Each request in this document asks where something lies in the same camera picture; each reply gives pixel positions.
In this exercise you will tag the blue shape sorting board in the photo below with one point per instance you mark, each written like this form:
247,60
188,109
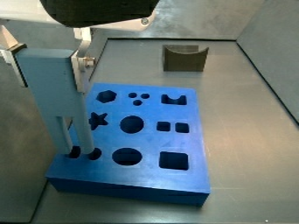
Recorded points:
149,155

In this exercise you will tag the dark brown arch block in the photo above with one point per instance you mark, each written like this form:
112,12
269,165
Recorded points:
184,58

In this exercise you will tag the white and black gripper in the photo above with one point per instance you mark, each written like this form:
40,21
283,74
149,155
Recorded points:
127,15

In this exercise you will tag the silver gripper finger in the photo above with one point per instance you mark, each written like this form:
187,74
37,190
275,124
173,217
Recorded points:
9,48

